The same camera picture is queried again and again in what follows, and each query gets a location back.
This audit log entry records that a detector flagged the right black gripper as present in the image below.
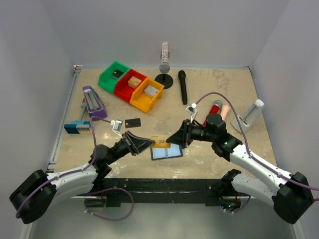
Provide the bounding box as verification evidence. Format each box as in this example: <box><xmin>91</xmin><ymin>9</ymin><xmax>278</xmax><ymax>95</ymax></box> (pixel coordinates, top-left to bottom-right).
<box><xmin>167</xmin><ymin>119</ymin><xmax>216</xmax><ymax>146</ymax></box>

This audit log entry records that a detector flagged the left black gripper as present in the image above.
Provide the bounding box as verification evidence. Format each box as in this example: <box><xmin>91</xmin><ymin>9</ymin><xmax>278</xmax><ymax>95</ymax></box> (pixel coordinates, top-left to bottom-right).
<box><xmin>106</xmin><ymin>131</ymin><xmax>156</xmax><ymax>165</ymax></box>

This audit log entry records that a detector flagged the blue leather card holder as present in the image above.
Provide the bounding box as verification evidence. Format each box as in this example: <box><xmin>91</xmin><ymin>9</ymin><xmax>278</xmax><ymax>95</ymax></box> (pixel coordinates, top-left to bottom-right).
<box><xmin>151</xmin><ymin>144</ymin><xmax>183</xmax><ymax>160</ymax></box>

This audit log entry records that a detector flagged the gold credit card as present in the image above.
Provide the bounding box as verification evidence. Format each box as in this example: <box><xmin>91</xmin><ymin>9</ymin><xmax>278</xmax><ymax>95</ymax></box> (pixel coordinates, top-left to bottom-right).
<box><xmin>151</xmin><ymin>135</ymin><xmax>171</xmax><ymax>148</ymax></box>

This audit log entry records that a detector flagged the black credit card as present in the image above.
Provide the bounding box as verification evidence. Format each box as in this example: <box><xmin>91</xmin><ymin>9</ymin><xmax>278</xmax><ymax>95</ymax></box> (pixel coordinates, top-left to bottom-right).
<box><xmin>125</xmin><ymin>118</ymin><xmax>141</xmax><ymax>128</ymax></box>

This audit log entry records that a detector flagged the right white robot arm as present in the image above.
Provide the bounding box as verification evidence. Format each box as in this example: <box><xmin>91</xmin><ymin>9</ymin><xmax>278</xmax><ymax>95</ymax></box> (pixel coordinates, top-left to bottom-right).
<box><xmin>166</xmin><ymin>114</ymin><xmax>315</xmax><ymax>225</ymax></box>

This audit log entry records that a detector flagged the card stack in yellow bin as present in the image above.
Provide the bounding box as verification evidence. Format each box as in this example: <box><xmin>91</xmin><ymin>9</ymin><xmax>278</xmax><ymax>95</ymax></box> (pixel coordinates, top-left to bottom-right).
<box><xmin>144</xmin><ymin>85</ymin><xmax>159</xmax><ymax>98</ymax></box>

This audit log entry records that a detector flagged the card stack in red bin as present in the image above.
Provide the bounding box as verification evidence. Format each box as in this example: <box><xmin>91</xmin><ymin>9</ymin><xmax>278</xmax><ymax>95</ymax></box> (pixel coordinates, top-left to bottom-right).
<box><xmin>128</xmin><ymin>77</ymin><xmax>141</xmax><ymax>88</ymax></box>

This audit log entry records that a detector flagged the card stack in green bin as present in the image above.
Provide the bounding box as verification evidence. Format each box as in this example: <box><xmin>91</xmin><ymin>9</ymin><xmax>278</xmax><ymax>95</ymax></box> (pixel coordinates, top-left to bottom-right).
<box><xmin>111</xmin><ymin>70</ymin><xmax>123</xmax><ymax>81</ymax></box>

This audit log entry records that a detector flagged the yellow plastic bin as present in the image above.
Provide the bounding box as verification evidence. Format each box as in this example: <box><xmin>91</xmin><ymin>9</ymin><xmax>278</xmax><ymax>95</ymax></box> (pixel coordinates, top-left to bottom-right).
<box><xmin>130</xmin><ymin>77</ymin><xmax>164</xmax><ymax>113</ymax></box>

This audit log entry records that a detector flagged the red glitter microphone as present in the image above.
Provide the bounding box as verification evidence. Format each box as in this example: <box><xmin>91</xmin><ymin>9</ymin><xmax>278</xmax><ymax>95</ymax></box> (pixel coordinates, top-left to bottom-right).
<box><xmin>203</xmin><ymin>100</ymin><xmax>222</xmax><ymax>126</ymax></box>

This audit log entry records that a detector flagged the purple metronome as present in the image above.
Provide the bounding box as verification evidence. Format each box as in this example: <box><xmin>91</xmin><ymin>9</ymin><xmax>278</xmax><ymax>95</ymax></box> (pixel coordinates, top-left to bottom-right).
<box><xmin>82</xmin><ymin>86</ymin><xmax>107</xmax><ymax>119</ymax></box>

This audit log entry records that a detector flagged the blue grey block tool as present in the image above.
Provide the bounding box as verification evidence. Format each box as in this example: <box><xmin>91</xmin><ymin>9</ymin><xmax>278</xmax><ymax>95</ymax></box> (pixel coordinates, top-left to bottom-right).
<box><xmin>64</xmin><ymin>99</ymin><xmax>91</xmax><ymax>134</ymax></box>

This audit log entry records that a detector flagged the red plastic bin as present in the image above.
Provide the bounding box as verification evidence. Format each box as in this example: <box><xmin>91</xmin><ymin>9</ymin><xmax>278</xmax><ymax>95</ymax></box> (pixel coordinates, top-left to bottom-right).
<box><xmin>113</xmin><ymin>69</ymin><xmax>146</xmax><ymax>103</ymax></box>

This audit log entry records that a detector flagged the black round microphone stand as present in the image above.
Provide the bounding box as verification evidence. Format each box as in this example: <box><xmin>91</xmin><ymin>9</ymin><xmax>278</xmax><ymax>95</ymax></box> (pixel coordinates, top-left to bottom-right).
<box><xmin>155</xmin><ymin>74</ymin><xmax>173</xmax><ymax>89</ymax></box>

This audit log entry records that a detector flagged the black handheld microphone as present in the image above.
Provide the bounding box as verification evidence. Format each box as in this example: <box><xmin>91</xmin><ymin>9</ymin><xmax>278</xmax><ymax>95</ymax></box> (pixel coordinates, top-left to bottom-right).
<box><xmin>178</xmin><ymin>70</ymin><xmax>187</xmax><ymax>105</ymax></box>

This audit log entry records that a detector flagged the green plastic bin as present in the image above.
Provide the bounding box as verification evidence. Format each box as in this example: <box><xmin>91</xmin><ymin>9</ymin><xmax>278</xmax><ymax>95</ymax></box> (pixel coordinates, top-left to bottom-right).
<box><xmin>98</xmin><ymin>61</ymin><xmax>130</xmax><ymax>94</ymax></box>

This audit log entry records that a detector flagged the glitter microphone on stand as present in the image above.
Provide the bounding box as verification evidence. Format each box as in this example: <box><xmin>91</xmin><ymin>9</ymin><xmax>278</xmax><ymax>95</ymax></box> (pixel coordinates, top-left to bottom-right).
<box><xmin>159</xmin><ymin>41</ymin><xmax>170</xmax><ymax>74</ymax></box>

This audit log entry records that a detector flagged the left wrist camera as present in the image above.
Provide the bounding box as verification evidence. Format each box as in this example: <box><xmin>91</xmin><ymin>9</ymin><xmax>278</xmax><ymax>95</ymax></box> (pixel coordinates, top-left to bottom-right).
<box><xmin>110</xmin><ymin>119</ymin><xmax>123</xmax><ymax>138</ymax></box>

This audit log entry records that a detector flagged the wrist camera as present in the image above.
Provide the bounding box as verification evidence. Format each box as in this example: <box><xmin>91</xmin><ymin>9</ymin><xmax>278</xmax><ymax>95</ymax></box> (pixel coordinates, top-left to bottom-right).
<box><xmin>185</xmin><ymin>103</ymin><xmax>198</xmax><ymax>123</ymax></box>
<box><xmin>110</xmin><ymin>119</ymin><xmax>123</xmax><ymax>138</ymax></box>

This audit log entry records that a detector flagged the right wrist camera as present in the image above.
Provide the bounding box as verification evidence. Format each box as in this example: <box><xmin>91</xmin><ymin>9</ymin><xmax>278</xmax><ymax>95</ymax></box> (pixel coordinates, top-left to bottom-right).
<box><xmin>185</xmin><ymin>103</ymin><xmax>198</xmax><ymax>123</ymax></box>

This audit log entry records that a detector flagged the base left purple cable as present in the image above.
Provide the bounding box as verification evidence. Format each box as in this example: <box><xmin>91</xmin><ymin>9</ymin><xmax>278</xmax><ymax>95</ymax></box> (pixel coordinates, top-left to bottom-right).
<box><xmin>84</xmin><ymin>186</ymin><xmax>135</xmax><ymax>221</ymax></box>

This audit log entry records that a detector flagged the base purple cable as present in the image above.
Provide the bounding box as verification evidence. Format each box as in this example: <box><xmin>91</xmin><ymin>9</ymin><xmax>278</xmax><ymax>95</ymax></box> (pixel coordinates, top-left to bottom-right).
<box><xmin>84</xmin><ymin>186</ymin><xmax>135</xmax><ymax>221</ymax></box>
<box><xmin>223</xmin><ymin>195</ymin><xmax>251</xmax><ymax>214</ymax></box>

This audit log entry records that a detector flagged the base right purple cable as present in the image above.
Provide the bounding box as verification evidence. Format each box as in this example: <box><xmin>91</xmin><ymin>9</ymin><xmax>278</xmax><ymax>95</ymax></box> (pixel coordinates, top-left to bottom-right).
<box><xmin>223</xmin><ymin>195</ymin><xmax>251</xmax><ymax>214</ymax></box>

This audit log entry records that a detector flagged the aluminium frame rail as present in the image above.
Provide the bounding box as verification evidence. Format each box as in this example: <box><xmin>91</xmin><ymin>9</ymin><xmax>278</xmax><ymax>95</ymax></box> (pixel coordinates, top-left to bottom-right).
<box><xmin>17</xmin><ymin>65</ymin><xmax>83</xmax><ymax>239</ymax></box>

